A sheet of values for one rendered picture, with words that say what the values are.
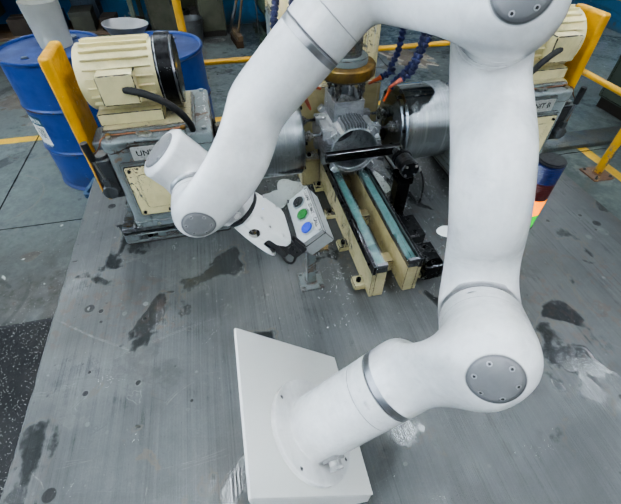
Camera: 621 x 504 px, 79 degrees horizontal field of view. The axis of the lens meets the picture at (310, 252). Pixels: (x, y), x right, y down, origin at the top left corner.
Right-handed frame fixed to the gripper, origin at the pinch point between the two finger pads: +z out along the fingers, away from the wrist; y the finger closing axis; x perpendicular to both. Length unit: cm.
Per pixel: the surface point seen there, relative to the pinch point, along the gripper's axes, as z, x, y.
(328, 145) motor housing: 20, -11, 50
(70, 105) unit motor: -37, 32, 54
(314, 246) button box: 11.5, 1.1, 8.5
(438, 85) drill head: 34, -49, 58
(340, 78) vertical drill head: 8, -26, 56
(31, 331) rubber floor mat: 12, 166, 80
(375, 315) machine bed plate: 39.8, 3.3, 1.2
